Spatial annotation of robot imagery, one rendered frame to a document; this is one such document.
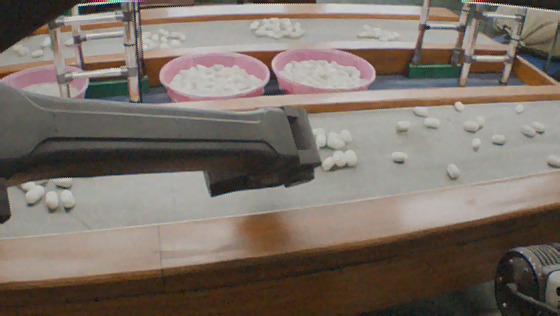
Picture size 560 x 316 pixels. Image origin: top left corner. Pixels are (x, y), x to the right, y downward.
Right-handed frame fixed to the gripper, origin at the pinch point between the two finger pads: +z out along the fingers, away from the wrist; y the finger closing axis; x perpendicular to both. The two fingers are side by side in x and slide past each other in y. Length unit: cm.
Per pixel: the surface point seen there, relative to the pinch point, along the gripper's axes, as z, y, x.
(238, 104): 19.4, -1.6, -15.6
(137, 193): 3.0, 19.9, 1.7
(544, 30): 159, -257, -92
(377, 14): 70, -66, -58
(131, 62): 15.8, 20.1, -25.5
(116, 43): 59, 27, -47
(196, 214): -2.1, 10.6, 6.2
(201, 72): 37.8, 4.0, -28.8
